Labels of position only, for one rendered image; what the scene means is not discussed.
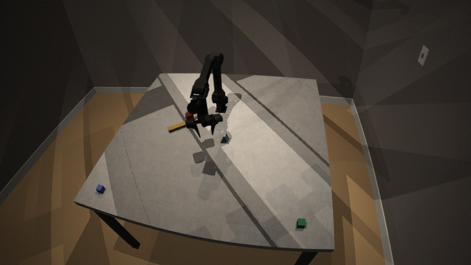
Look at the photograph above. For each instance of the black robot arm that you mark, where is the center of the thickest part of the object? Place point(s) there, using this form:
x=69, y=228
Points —
x=201, y=87

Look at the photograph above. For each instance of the small green block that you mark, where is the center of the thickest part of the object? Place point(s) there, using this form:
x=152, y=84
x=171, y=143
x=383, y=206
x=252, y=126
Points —
x=301, y=223

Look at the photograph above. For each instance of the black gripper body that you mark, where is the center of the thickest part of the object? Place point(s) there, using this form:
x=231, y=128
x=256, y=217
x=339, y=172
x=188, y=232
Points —
x=192, y=124

